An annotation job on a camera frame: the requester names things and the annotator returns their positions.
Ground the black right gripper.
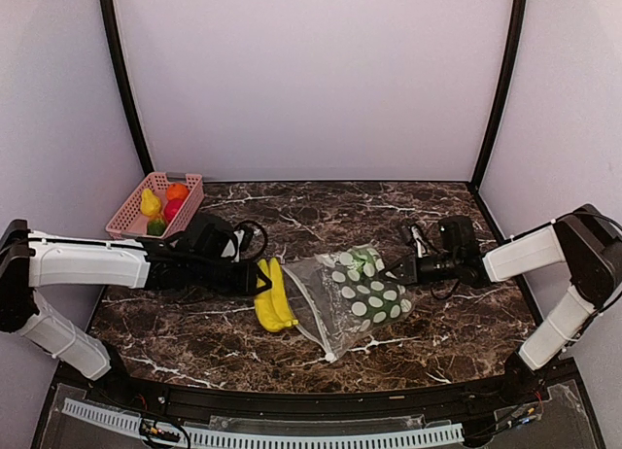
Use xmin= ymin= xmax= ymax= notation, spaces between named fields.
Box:
xmin=380 ymin=250 xmax=462 ymax=286

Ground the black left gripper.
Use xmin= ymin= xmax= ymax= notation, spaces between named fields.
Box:
xmin=189 ymin=257 xmax=271 ymax=296

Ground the yellow fake banana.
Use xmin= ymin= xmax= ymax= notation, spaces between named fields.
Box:
xmin=254 ymin=258 xmax=298 ymax=333

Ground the green fake vegetable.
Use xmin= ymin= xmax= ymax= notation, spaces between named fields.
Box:
xmin=341 ymin=247 xmax=404 ymax=330

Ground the clear polka dot zip bag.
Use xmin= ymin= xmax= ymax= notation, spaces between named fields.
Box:
xmin=282 ymin=245 xmax=415 ymax=363

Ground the red fake apple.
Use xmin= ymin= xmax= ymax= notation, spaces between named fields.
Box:
xmin=163 ymin=198 xmax=184 ymax=224

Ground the green orange fake pepper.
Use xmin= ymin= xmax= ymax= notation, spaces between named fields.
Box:
xmin=147 ymin=215 xmax=167 ymax=237

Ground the orange fake orange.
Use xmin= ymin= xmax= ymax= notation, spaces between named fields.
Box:
xmin=165 ymin=183 xmax=190 ymax=201

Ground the yellow fake lemon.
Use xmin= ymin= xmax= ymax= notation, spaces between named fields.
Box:
xmin=140 ymin=189 xmax=162 ymax=219

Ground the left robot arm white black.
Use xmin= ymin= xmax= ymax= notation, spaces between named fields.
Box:
xmin=1 ymin=216 xmax=273 ymax=406

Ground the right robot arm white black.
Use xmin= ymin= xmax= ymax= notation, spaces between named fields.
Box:
xmin=380 ymin=204 xmax=621 ymax=404

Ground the pink perforated plastic basket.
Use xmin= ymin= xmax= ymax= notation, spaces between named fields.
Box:
xmin=106 ymin=172 xmax=204 ymax=239

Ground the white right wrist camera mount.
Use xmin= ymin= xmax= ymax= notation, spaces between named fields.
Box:
xmin=409 ymin=224 xmax=429 ymax=258

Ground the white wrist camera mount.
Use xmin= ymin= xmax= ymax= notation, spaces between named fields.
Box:
xmin=221 ymin=230 xmax=245 ymax=262
xmin=409 ymin=224 xmax=429 ymax=258

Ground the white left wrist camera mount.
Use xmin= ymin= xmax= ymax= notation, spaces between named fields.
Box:
xmin=221 ymin=230 xmax=245 ymax=262

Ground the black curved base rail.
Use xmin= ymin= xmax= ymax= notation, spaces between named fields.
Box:
xmin=82 ymin=356 xmax=579 ymax=424

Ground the white slotted cable duct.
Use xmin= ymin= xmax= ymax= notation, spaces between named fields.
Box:
xmin=61 ymin=397 xmax=465 ymax=448

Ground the right black frame post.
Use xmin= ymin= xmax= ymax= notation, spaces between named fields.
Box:
xmin=468 ymin=0 xmax=527 ymax=194

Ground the black frame post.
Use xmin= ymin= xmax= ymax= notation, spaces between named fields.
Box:
xmin=99 ymin=0 xmax=155 ymax=176
xmin=468 ymin=0 xmax=527 ymax=194

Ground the left black frame post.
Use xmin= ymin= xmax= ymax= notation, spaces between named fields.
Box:
xmin=99 ymin=0 xmax=155 ymax=176

